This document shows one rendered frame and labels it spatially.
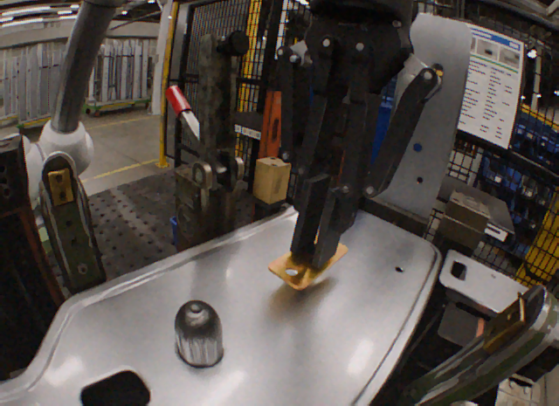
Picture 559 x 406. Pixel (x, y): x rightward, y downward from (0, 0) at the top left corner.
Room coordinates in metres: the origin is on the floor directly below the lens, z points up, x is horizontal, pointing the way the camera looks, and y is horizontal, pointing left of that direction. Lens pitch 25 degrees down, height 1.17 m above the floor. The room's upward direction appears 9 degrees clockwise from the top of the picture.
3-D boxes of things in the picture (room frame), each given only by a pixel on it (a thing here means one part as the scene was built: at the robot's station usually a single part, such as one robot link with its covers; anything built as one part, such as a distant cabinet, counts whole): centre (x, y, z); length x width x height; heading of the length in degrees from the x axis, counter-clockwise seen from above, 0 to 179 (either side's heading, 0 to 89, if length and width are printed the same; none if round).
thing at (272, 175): (0.34, 0.01, 0.88); 0.04 x 0.04 x 0.36; 53
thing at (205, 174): (0.27, 0.09, 1.06); 0.03 x 0.01 x 0.03; 53
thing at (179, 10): (2.61, 0.94, 1.00); 1.34 x 0.14 x 2.00; 61
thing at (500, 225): (0.67, -0.14, 1.01); 0.90 x 0.22 x 0.03; 53
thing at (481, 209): (0.34, -0.31, 0.88); 0.08 x 0.08 x 0.36; 53
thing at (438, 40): (0.41, -0.21, 1.17); 0.12 x 0.01 x 0.34; 53
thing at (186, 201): (0.30, 0.09, 0.88); 0.07 x 0.06 x 0.35; 53
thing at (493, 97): (0.58, -0.45, 1.30); 0.23 x 0.02 x 0.31; 53
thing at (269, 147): (0.38, 0.02, 0.95); 0.03 x 0.01 x 0.50; 143
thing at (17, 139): (0.14, 0.28, 0.91); 0.07 x 0.05 x 0.42; 53
